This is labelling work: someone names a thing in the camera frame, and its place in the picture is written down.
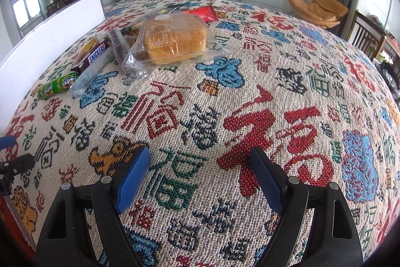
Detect window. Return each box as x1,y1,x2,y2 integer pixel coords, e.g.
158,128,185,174
12,0,41,28

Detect bread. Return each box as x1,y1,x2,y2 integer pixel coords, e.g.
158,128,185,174
121,11,232,81

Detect dark wooden chair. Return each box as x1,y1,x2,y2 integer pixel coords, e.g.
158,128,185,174
351,11,386,59

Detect white board panel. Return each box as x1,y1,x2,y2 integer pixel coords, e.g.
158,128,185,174
0,0,106,134

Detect red snack packet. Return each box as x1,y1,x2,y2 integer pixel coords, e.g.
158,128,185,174
187,5,220,22

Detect yellow green snack packet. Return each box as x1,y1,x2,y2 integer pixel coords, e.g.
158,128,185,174
79,38,99,55

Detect colourful snack packet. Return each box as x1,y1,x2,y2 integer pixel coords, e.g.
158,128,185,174
147,7,176,20

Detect brown chocolate bar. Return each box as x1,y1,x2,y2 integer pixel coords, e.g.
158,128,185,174
71,39,113,75

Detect green candy tube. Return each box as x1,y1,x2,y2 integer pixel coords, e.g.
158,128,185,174
37,72,79,100

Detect black silver snack pouch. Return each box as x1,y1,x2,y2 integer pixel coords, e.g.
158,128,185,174
167,3,191,12

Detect clear blue snack packet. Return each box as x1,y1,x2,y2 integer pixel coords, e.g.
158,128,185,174
69,51,116,98

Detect printed woven tablecloth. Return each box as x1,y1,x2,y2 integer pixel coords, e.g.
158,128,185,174
0,0,400,267

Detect orange lounge chair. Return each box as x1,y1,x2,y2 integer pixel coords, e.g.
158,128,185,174
288,0,349,30

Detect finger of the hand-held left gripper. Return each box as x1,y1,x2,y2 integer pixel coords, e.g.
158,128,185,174
0,154,36,196
0,136,17,150

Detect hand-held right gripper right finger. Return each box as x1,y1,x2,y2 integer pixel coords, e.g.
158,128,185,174
248,146,365,267

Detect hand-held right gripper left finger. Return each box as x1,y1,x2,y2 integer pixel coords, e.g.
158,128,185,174
35,146,151,267

